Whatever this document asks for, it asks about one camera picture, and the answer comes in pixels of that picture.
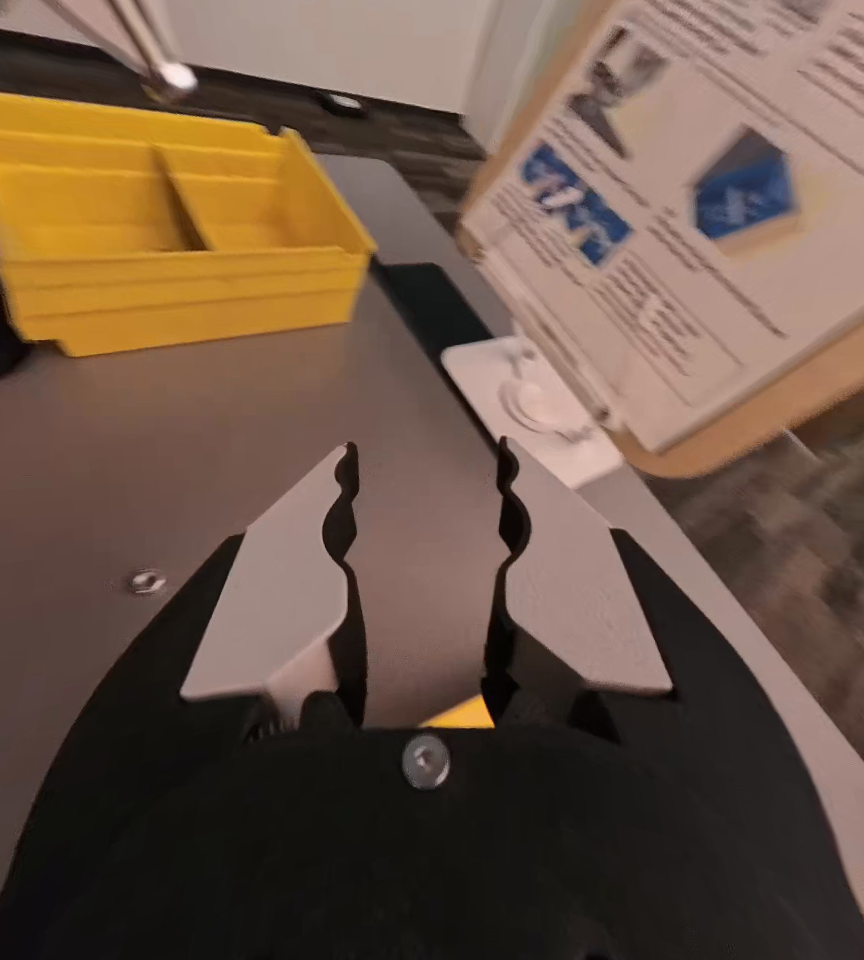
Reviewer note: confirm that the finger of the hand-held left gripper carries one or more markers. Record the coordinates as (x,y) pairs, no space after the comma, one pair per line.
(79,26)

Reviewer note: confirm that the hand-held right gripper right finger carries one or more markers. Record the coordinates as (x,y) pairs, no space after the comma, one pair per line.
(582,607)

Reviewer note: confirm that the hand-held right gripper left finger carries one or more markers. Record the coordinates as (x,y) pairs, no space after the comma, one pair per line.
(267,600)

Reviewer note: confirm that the silver hex bolt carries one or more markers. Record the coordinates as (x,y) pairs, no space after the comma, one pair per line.
(161,64)

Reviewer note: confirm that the yellow divided plastic bin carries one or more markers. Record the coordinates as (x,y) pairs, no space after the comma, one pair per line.
(176,300)

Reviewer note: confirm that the white stand base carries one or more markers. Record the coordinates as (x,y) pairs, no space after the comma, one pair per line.
(492,375)

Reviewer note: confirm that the wooden sheet board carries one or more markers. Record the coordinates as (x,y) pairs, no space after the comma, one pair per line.
(814,390)

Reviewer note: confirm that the black flat pad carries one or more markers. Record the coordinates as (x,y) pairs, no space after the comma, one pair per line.
(432,307)

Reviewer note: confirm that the black wall outlet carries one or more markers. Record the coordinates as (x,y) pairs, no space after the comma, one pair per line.
(342,103)

